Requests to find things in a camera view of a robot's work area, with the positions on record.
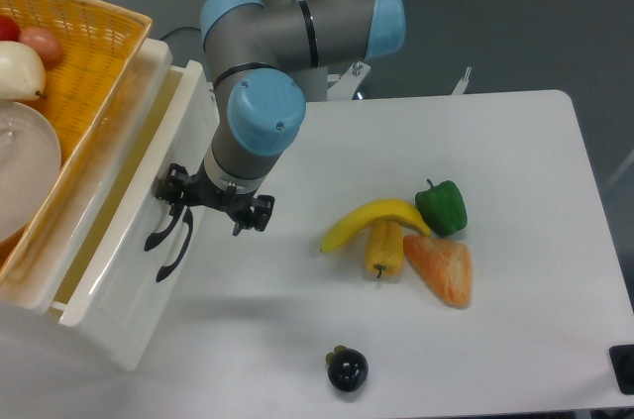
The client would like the white drawer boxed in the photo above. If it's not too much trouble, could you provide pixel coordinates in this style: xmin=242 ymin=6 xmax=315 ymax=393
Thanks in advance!
xmin=96 ymin=202 xmax=206 ymax=370
xmin=60 ymin=61 xmax=217 ymax=336

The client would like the yellow bell pepper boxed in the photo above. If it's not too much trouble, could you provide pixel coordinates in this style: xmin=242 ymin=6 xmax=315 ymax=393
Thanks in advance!
xmin=365 ymin=219 xmax=404 ymax=279

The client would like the white pear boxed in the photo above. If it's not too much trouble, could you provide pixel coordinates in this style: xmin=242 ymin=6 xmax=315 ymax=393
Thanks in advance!
xmin=1 ymin=41 xmax=47 ymax=100

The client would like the black corner object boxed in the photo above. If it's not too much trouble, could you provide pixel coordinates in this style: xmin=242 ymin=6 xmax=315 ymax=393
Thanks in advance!
xmin=608 ymin=344 xmax=634 ymax=395

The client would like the green bell pepper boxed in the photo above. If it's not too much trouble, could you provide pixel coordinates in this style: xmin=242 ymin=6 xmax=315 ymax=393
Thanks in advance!
xmin=415 ymin=179 xmax=468 ymax=237

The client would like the white metal base frame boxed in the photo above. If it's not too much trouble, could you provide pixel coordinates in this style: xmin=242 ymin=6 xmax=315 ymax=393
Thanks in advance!
xmin=207 ymin=60 xmax=473 ymax=106

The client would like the black cable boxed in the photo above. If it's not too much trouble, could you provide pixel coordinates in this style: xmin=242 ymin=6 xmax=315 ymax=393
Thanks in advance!
xmin=158 ymin=26 xmax=203 ymax=44

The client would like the white plate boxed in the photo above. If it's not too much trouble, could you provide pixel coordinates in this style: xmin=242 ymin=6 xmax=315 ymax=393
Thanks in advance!
xmin=1 ymin=100 xmax=61 ymax=242

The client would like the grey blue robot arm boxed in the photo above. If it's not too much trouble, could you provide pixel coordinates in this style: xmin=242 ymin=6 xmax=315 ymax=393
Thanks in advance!
xmin=157 ymin=0 xmax=406 ymax=232

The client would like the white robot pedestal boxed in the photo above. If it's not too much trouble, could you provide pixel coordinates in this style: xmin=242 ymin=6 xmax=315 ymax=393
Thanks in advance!
xmin=293 ymin=67 xmax=328 ymax=102

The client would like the red tomato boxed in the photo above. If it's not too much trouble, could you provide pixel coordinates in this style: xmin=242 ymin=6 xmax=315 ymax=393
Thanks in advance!
xmin=0 ymin=15 xmax=21 ymax=42

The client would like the orange woven basket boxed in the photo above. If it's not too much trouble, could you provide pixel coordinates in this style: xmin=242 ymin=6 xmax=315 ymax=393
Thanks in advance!
xmin=1 ymin=0 xmax=153 ymax=278

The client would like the orange bread slice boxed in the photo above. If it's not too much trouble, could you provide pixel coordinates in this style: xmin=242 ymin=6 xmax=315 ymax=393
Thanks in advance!
xmin=403 ymin=235 xmax=473 ymax=309

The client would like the dark purple mangosteen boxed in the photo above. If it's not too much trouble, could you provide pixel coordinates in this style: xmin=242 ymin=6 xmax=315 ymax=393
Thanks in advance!
xmin=325 ymin=345 xmax=369 ymax=392

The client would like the yellow banana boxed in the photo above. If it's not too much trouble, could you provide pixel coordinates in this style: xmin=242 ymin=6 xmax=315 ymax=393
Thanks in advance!
xmin=319 ymin=198 xmax=432 ymax=254

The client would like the white drawer cabinet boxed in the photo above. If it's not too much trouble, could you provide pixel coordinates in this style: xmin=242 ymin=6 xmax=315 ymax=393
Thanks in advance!
xmin=0 ymin=37 xmax=220 ymax=373

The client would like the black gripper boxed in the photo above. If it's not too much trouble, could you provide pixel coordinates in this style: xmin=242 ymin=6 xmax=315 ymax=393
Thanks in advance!
xmin=154 ymin=162 xmax=275 ymax=236

